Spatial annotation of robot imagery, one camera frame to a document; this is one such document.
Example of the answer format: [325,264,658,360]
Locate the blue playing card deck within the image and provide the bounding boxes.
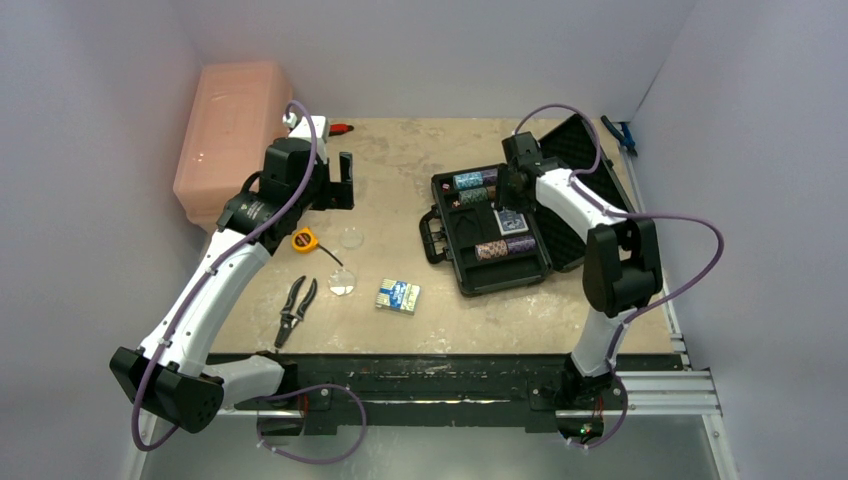
[493,209,530,236]

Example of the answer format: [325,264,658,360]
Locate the black poker set case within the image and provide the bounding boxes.
[418,113,641,298]

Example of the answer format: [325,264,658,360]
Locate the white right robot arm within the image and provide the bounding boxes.
[496,132,663,407]

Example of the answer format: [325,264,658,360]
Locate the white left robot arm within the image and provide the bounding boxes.
[109,138,354,433]

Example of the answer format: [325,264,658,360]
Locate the purple chip stack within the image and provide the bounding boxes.
[480,168,499,187]

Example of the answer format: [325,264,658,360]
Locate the light blue chip stack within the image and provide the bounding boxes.
[452,171,484,190]

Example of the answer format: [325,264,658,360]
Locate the clear dealer button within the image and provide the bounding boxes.
[339,227,364,250]

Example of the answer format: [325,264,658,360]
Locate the red utility knife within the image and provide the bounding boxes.
[329,123,355,137]

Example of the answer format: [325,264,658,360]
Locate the yellow tape measure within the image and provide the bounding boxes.
[290,227,344,267]

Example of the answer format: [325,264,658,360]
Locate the pink plastic storage box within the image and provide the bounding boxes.
[173,61,293,233]

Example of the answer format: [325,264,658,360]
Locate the orange purple chip row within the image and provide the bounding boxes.
[474,235,537,261]

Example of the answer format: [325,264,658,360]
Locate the clear round disc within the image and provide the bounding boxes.
[328,268,357,296]

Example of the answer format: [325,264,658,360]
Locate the blue yellow card deck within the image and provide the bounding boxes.
[375,278,422,315]

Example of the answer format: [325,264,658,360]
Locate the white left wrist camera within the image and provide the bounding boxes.
[282,112,330,161]

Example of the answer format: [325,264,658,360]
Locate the blue handled pliers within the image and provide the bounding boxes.
[600,115,638,157]

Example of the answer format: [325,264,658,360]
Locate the black handled pliers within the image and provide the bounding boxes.
[273,275,318,350]

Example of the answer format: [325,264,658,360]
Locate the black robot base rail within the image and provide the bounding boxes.
[135,352,723,439]

